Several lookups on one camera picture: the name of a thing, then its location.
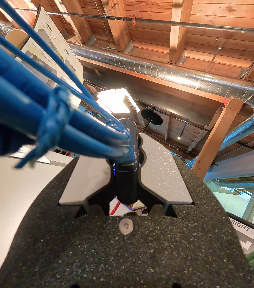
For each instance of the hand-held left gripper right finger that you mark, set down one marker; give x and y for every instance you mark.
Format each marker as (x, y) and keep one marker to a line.
(163, 175)

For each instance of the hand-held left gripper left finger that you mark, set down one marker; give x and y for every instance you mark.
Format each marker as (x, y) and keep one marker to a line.
(84, 184)

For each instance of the black ethernet adapter hub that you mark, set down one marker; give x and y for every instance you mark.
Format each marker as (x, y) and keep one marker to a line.
(126, 184)

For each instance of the black disc lamp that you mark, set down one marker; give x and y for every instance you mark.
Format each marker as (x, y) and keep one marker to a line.
(152, 118)

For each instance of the bright ceiling light panel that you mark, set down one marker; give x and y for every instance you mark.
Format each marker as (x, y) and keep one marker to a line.
(113, 100)

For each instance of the instruction sheet on stand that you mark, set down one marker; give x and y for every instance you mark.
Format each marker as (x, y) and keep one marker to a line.
(55, 42)

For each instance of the silver air duct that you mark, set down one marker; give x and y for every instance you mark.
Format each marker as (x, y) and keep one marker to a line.
(163, 72)

